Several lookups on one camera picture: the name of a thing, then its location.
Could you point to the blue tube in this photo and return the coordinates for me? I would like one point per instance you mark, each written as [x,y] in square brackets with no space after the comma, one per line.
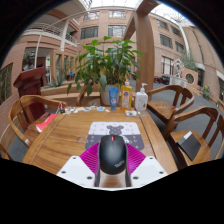
[113,98]

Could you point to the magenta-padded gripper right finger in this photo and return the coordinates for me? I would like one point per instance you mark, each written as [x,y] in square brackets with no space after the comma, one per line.
[148,168]

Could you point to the grey white printed mouse pad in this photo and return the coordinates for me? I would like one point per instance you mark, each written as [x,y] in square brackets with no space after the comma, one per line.
[133,131]

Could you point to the small blue card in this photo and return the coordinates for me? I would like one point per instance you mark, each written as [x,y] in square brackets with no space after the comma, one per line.
[101,108]

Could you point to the bunch of keys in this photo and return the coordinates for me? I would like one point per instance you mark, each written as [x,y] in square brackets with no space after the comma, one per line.
[61,109]

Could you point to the wooden armchair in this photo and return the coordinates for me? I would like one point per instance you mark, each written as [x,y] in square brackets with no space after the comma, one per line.
[163,110]
[20,106]
[181,136]

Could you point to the black computer mouse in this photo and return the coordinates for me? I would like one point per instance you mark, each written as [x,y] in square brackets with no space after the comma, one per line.
[112,153]

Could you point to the small white case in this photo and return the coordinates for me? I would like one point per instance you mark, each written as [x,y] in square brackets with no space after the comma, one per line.
[130,113]

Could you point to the green plant in white pot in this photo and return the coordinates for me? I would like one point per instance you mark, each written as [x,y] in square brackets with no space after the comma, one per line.
[106,66]

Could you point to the yellow liquid bottle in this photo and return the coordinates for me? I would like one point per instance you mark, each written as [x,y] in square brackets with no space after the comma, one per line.
[126,96]

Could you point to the white pump bottle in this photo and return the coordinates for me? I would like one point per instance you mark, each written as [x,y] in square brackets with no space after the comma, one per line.
[141,100]

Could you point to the long wooden bench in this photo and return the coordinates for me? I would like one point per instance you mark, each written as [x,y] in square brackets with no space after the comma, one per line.
[58,96]

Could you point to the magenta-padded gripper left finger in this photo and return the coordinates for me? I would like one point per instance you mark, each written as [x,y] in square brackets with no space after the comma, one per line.
[75,168]

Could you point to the black notebook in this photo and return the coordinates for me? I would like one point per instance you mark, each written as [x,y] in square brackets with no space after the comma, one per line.
[190,145]

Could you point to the dark red wooden lectern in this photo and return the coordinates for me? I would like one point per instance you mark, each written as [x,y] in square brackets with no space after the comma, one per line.
[30,83]

